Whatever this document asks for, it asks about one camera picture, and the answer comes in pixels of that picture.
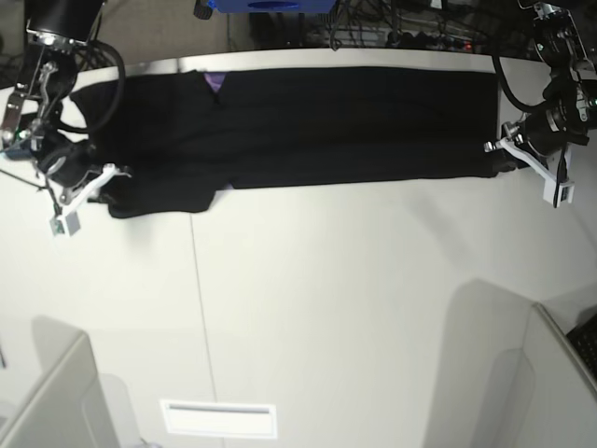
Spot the black T-shirt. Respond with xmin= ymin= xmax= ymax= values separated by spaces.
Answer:
xmin=90 ymin=67 xmax=514 ymax=218

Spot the black power strip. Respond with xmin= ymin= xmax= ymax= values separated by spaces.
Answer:
xmin=397 ymin=32 xmax=474 ymax=53

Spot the black keyboard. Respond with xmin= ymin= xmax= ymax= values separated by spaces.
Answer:
xmin=567 ymin=315 xmax=597 ymax=377

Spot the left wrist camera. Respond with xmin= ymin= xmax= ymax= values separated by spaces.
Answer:
xmin=543 ymin=171 xmax=575 ymax=208

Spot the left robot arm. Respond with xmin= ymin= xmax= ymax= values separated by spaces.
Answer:
xmin=492 ymin=1 xmax=596 ymax=167

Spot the grey partition panel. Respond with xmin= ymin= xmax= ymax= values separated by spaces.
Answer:
xmin=1 ymin=331 xmax=120 ymax=447
xmin=487 ymin=302 xmax=597 ymax=448

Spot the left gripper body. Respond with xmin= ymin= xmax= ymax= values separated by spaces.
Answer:
xmin=484 ymin=119 xmax=567 ymax=177

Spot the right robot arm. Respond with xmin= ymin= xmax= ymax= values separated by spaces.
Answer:
xmin=1 ymin=1 xmax=126 ymax=213

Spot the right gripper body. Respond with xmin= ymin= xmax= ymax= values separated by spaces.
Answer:
xmin=35 ymin=142 xmax=133 ymax=207

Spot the grey right partition panel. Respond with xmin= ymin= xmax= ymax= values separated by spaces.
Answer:
xmin=487 ymin=302 xmax=597 ymax=448

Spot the grey left partition panel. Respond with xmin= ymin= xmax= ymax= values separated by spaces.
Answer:
xmin=1 ymin=331 xmax=120 ymax=447

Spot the blue box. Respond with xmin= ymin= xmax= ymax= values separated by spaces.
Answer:
xmin=208 ymin=0 xmax=336 ymax=14

